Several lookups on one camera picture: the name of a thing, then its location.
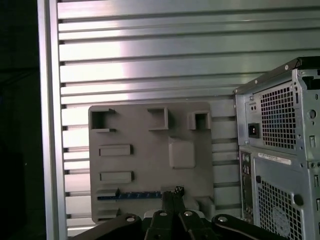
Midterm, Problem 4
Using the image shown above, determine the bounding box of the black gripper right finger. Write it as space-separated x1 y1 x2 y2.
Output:
173 186 286 240

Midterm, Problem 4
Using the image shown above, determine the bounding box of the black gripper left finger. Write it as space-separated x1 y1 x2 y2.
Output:
72 191 175 240

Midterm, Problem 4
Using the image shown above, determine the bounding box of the grey parts rack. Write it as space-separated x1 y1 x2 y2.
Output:
88 101 216 225

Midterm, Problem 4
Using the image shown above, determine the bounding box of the RAM stick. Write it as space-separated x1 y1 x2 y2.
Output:
96 191 164 201

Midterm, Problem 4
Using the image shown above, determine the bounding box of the black PC case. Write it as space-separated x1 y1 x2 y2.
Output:
233 56 320 240

